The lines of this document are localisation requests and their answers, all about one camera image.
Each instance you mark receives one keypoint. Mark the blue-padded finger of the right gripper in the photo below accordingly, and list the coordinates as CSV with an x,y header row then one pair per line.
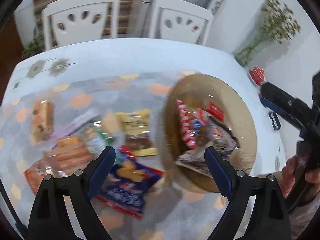
x,y
291,109

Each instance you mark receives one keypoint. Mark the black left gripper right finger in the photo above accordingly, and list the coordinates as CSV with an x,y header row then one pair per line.
x,y
269,217

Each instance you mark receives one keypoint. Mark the silver dark snack bag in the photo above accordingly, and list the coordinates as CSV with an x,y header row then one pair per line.
x,y
214,134

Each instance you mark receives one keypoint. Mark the person's right hand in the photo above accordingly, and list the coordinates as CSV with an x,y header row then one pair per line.
x,y
288,180

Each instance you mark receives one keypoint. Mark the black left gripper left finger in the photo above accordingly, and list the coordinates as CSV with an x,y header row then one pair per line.
x,y
49,218

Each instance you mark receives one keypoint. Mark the red white snack pack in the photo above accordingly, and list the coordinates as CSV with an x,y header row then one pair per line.
x,y
186,117

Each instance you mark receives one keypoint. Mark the purple stick sachets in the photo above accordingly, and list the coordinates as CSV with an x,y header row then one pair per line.
x,y
72,126

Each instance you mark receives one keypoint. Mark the white chair right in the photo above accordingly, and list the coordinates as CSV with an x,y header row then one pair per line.
x,y
178,20

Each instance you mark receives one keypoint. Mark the white chair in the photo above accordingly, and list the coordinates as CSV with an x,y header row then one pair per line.
x,y
76,21
178,20

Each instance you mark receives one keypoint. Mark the green-edged biscuit pack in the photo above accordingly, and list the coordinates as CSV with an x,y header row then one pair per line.
x,y
96,139

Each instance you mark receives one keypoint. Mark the orange snack pack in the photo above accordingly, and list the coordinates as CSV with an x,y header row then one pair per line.
x,y
35,174

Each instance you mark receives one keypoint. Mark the patterned grey placemat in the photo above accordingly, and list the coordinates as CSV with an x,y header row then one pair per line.
x,y
171,211

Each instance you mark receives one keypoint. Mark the blue cookie bag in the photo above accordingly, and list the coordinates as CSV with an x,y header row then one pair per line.
x,y
127,184

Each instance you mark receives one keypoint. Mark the white chair left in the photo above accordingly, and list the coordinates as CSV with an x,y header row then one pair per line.
x,y
76,21

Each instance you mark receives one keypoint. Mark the small black clip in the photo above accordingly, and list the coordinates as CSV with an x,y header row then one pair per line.
x,y
275,121

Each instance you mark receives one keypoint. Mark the egg cake snack pack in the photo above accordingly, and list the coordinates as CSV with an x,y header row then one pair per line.
x,y
42,120

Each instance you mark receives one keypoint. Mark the glass vase with flowers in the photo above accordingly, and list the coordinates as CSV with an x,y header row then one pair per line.
x,y
275,24

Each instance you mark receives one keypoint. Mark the yellow snack bag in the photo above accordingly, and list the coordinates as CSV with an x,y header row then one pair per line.
x,y
135,126

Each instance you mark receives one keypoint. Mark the potted green plant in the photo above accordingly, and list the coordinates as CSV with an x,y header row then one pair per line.
x,y
35,46

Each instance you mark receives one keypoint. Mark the woven tan basket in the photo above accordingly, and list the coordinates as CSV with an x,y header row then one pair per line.
x,y
203,111

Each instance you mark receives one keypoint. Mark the red lidded tea cup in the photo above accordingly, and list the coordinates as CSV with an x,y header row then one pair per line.
x,y
257,75

